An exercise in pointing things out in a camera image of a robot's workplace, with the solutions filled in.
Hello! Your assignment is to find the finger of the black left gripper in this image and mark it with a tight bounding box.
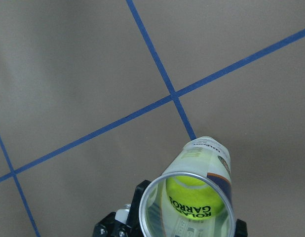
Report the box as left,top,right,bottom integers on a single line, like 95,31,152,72
93,180,151,237
234,219,248,237

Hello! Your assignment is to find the white tennis ball can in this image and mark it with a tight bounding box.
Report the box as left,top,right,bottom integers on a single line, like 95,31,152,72
139,136,236,237

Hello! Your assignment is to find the tennis ball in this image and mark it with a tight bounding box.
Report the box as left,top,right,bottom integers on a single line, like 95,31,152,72
165,176,225,220

